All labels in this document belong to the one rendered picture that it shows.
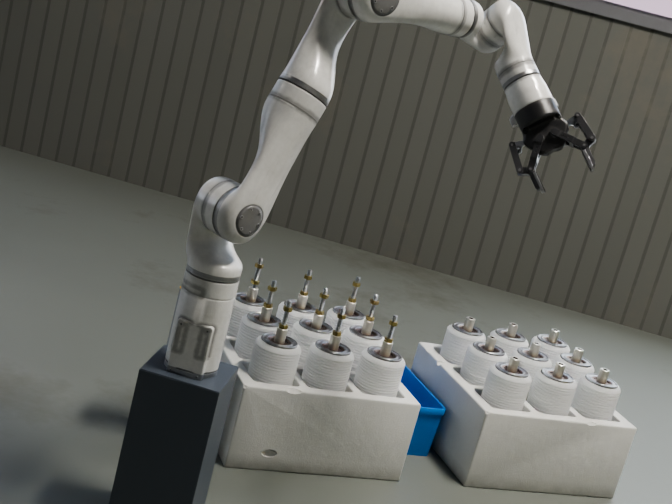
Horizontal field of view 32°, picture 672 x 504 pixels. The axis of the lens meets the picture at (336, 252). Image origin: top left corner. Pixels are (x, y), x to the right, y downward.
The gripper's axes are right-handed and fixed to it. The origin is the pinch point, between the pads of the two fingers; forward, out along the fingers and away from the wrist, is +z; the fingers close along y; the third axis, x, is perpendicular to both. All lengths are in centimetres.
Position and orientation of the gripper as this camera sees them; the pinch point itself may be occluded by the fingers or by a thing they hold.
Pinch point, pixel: (566, 178)
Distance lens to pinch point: 211.4
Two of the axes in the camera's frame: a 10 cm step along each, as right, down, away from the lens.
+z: 3.7, 9.0, -2.4
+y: 9.0, -4.0, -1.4
